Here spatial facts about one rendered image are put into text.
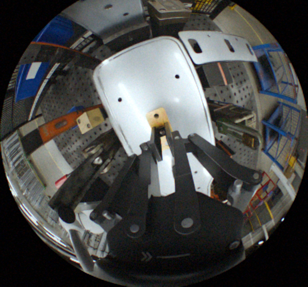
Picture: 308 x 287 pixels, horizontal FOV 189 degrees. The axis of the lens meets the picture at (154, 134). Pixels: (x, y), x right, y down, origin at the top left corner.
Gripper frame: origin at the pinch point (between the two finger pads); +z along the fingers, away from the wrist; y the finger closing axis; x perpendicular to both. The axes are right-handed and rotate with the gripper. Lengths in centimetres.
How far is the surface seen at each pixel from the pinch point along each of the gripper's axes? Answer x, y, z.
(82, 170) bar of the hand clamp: 1.3, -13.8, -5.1
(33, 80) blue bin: 34.8, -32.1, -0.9
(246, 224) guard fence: -755, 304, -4
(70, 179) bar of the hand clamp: 1.9, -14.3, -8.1
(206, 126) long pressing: -3.7, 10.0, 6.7
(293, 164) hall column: -426, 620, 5
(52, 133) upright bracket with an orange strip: 9.4, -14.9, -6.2
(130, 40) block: 25.0, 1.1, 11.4
